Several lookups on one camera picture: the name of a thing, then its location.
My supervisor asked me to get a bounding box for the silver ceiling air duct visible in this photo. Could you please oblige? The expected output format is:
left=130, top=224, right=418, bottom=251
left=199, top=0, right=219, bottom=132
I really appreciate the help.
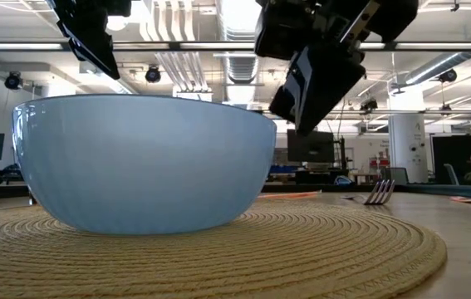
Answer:
left=224, top=24, right=260, bottom=85

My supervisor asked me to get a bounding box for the white round column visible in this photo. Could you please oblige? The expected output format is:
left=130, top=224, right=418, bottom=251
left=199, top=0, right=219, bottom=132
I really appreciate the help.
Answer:
left=388, top=89, right=429, bottom=184

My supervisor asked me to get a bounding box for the grey office chair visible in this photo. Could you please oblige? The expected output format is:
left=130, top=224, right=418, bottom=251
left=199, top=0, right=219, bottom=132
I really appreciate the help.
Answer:
left=380, top=166, right=410, bottom=186

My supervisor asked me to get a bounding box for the black computer monitor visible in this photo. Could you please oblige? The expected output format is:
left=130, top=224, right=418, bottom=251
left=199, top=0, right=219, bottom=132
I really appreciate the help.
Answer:
left=287, top=129, right=336, bottom=164

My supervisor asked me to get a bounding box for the silver metal fork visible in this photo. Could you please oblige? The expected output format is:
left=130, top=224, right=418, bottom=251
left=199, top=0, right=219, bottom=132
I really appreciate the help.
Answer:
left=341, top=179, right=396, bottom=206

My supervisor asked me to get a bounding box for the light blue bowl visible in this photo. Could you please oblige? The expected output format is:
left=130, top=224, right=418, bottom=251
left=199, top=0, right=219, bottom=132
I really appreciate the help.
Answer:
left=11, top=93, right=278, bottom=236

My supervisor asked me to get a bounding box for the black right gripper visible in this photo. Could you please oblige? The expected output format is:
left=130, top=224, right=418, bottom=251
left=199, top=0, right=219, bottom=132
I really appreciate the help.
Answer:
left=253, top=0, right=371, bottom=136

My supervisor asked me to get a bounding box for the yellow round plate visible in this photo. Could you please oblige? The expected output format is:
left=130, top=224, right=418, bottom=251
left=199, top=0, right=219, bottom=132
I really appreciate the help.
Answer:
left=0, top=199, right=449, bottom=299

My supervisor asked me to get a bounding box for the black ceiling spotlight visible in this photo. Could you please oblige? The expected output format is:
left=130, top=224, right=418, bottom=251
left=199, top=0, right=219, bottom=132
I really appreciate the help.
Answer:
left=438, top=68, right=459, bottom=84
left=3, top=71, right=23, bottom=91
left=145, top=65, right=163, bottom=84

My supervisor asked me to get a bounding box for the black partition panel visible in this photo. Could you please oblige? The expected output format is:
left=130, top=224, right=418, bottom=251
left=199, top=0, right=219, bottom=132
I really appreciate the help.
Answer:
left=430, top=135, right=471, bottom=186

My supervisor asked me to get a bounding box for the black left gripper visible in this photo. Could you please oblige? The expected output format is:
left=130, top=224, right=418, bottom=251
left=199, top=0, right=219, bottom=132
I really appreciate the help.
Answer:
left=46, top=0, right=132, bottom=81

